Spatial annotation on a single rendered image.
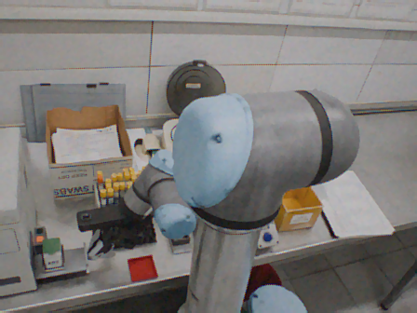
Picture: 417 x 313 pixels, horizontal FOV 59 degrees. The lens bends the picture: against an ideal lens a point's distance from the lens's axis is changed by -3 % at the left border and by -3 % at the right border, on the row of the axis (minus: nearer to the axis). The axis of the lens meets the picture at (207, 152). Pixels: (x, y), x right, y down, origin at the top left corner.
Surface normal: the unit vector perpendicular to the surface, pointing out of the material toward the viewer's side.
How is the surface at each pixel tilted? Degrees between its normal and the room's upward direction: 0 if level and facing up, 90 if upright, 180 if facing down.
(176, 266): 0
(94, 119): 87
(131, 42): 90
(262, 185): 84
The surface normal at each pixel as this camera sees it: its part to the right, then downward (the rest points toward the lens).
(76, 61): 0.33, 0.63
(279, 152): 0.36, 0.14
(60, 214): 0.15, -0.77
